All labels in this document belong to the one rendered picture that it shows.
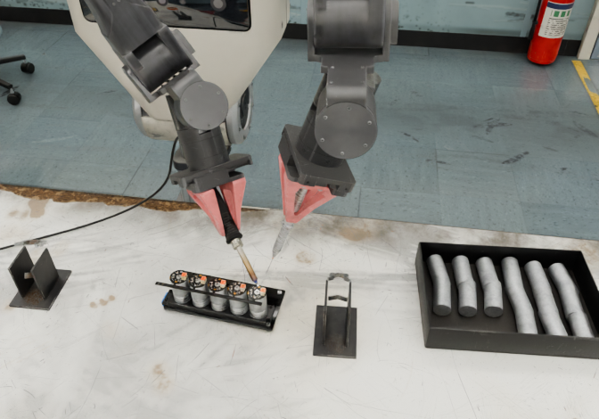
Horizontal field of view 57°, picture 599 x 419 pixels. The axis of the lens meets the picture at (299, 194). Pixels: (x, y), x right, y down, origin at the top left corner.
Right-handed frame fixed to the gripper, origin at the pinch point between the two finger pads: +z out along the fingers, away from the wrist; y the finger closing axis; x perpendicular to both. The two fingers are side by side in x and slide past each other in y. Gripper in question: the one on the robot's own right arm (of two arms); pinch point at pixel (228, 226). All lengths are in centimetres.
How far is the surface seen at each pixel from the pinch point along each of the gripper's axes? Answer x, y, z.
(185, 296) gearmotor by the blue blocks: 1.3, -8.4, 7.4
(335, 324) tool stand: -8.4, 8.1, 16.3
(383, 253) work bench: -1.6, 22.4, 12.8
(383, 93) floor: 159, 141, 7
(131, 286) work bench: 10.4, -14.0, 5.9
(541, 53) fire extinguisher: 137, 228, 10
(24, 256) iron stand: 14.8, -26.0, -3.0
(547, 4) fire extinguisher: 128, 227, -13
